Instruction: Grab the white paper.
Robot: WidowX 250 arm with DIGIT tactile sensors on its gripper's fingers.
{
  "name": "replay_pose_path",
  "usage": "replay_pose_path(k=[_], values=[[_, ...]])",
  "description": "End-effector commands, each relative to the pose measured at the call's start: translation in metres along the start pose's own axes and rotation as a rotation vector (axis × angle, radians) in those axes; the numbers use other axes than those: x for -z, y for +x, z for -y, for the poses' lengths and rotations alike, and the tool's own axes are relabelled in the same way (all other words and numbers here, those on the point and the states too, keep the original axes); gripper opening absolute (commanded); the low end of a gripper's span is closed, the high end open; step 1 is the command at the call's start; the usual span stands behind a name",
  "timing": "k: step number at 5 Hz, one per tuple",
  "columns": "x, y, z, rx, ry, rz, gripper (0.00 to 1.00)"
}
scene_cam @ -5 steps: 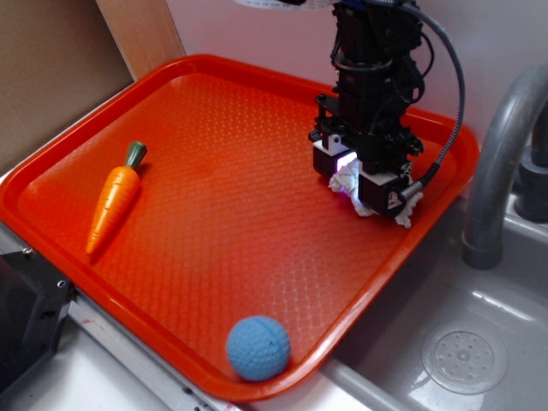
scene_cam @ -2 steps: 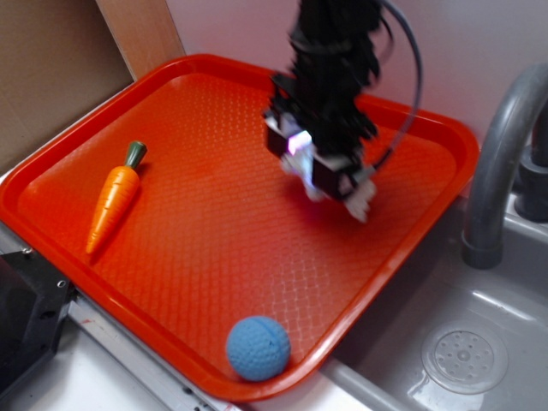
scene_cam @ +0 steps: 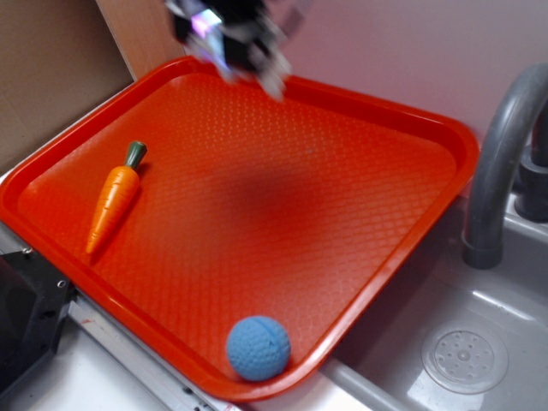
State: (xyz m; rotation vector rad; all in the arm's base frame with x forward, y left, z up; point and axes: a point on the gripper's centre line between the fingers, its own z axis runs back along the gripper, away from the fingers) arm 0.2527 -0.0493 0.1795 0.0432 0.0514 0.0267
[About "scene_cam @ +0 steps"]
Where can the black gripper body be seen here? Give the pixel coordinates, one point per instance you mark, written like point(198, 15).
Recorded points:
point(239, 38)

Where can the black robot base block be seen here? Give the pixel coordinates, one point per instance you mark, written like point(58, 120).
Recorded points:
point(35, 298)

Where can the light wooden board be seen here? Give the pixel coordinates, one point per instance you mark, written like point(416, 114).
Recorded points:
point(143, 32)

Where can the red plastic tray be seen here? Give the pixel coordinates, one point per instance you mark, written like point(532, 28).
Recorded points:
point(300, 210)

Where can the brown cardboard panel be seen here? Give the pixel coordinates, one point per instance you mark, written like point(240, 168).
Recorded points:
point(58, 62)

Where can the orange toy carrot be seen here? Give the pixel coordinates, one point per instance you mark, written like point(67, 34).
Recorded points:
point(116, 195)

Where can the grey toy faucet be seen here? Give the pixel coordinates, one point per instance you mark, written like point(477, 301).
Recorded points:
point(496, 172)

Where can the blue dimpled ball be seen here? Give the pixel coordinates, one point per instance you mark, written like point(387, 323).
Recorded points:
point(258, 348)

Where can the dark grey faucet knob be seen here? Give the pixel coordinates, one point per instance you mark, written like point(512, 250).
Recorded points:
point(531, 202)

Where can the grey toy sink basin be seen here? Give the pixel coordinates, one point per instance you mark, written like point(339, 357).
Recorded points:
point(444, 336)

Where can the metal rail strip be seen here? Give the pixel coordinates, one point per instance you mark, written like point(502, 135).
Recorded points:
point(100, 366)

